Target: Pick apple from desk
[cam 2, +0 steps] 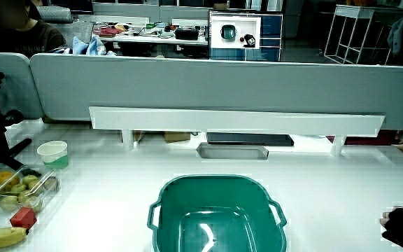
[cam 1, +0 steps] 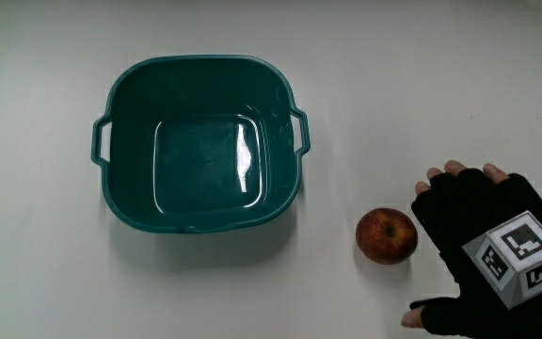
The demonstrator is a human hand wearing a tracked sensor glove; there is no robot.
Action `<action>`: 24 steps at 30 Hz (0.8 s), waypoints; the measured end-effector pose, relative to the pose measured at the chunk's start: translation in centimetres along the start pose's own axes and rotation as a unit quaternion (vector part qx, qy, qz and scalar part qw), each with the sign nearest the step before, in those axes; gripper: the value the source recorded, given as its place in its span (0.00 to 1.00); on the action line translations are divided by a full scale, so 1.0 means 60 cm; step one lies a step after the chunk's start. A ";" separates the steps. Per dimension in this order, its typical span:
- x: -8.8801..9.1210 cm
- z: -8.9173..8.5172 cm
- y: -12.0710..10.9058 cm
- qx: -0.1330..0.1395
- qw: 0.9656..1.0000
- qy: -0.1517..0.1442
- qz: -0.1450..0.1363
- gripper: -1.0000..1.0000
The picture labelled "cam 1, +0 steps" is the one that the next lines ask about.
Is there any person's right hand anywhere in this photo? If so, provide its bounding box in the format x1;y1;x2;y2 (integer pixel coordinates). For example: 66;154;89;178
401;159;542;339

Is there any red apple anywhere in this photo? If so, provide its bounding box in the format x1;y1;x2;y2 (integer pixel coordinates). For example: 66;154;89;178
355;207;419;266

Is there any white desk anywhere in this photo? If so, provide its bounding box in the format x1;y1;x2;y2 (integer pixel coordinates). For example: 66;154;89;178
0;0;542;339

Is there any green plastic basin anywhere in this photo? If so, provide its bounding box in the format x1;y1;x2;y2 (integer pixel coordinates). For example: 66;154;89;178
90;54;311;234

